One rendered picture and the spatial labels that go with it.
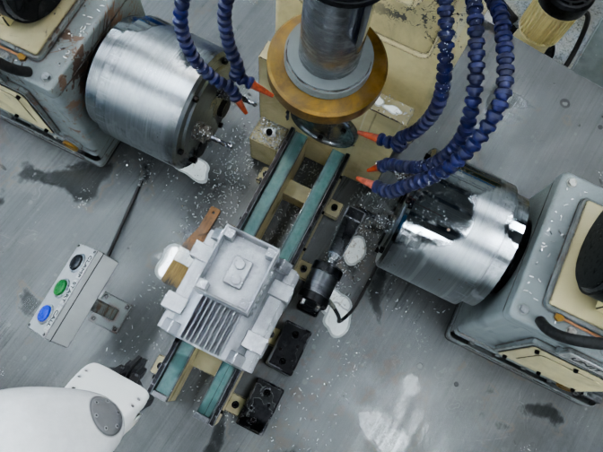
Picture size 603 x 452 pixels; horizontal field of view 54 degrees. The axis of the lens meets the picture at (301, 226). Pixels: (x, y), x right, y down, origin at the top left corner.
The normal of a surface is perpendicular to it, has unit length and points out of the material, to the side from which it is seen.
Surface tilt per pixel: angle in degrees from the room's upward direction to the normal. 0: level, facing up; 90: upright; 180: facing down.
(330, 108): 0
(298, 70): 0
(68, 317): 51
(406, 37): 90
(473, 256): 32
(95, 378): 62
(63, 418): 57
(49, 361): 0
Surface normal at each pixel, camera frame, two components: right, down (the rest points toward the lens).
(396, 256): -0.38, 0.67
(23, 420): 0.42, -0.62
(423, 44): -0.44, 0.86
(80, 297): 0.73, 0.17
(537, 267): 0.06, -0.27
